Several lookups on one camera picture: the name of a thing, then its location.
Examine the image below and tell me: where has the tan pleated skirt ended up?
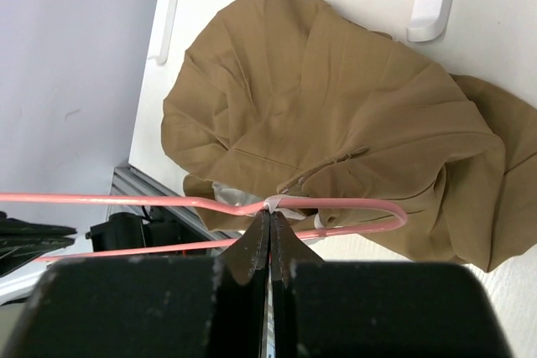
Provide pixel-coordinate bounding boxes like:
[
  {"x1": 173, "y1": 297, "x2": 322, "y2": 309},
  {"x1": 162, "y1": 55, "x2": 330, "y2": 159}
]
[{"x1": 161, "y1": 0, "x2": 536, "y2": 272}]

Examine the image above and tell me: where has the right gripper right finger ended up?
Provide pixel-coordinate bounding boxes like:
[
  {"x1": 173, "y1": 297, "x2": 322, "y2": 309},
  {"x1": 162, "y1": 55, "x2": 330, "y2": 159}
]
[{"x1": 268, "y1": 213, "x2": 512, "y2": 357}]

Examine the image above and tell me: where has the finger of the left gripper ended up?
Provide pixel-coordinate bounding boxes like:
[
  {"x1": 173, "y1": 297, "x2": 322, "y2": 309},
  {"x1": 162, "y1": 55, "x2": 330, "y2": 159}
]
[
  {"x1": 1, "y1": 211, "x2": 77, "y2": 238},
  {"x1": 1, "y1": 236, "x2": 74, "y2": 278}
]

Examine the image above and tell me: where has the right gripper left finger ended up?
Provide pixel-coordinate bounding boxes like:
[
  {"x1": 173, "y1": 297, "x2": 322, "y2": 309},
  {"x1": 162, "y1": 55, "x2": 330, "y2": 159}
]
[{"x1": 3, "y1": 212, "x2": 269, "y2": 357}]

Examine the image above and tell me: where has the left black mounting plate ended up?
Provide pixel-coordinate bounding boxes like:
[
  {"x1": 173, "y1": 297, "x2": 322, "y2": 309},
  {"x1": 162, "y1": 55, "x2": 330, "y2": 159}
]
[{"x1": 85, "y1": 206, "x2": 185, "y2": 252}]

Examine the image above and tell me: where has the pink wire hanger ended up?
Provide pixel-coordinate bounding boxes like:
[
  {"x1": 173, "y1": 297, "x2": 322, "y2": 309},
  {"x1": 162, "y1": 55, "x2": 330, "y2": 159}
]
[{"x1": 1, "y1": 193, "x2": 408, "y2": 264}]

